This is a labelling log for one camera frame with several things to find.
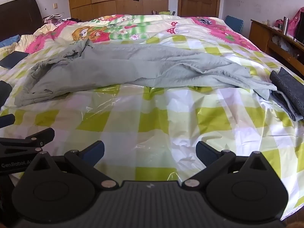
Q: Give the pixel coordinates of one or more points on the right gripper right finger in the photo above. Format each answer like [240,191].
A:
[216,162]

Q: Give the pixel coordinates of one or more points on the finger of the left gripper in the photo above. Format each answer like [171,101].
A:
[7,120]
[37,140]

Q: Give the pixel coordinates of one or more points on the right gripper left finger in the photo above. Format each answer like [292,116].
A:
[83,162]

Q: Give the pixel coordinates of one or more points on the grey-green pants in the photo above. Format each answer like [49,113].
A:
[86,65]

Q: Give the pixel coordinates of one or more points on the black folded garment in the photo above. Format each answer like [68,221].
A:
[5,90]

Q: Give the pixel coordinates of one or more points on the dark blue notebook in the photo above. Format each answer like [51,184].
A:
[13,59]

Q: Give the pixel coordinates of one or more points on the colourful checked bed quilt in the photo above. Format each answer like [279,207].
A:
[151,134]

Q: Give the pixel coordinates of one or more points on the blue pillow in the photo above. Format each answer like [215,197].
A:
[10,41]

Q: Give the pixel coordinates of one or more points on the folded dark grey pants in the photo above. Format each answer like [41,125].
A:
[289,93]

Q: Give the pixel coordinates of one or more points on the dark wooden headboard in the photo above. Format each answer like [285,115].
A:
[19,17]

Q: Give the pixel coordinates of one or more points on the wooden sideboard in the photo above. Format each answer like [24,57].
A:
[281,47]

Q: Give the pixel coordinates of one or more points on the blue foam mat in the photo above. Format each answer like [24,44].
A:
[234,23]

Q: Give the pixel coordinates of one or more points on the steel thermos bottle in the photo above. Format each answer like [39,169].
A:
[285,25]

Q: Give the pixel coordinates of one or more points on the pink bag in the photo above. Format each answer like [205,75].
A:
[294,22]

